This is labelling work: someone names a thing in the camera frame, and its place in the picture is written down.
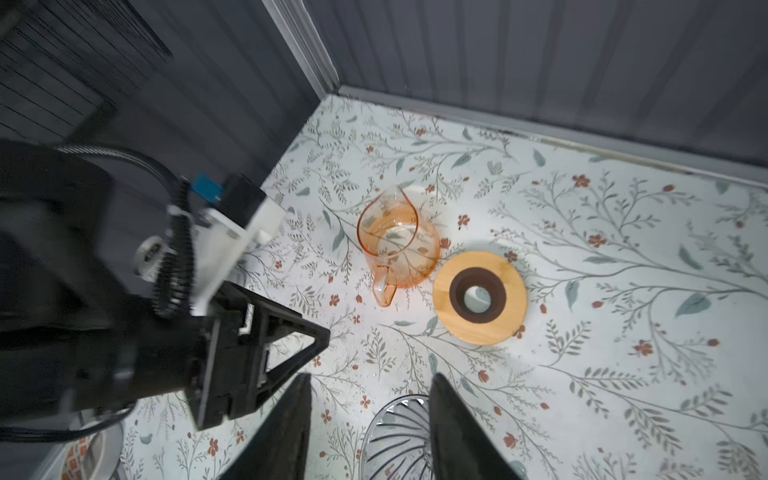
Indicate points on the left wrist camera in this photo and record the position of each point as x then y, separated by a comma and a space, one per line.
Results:
211, 225

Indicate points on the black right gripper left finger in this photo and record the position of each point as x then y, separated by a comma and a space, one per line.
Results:
278, 450

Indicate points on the wooden ring holder near pitcher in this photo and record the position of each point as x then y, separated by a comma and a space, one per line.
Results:
480, 298

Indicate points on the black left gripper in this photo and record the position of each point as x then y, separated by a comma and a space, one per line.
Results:
227, 363

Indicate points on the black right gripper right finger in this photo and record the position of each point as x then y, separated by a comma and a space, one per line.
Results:
460, 449

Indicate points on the orange glass pitcher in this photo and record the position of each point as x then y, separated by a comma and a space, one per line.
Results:
401, 247

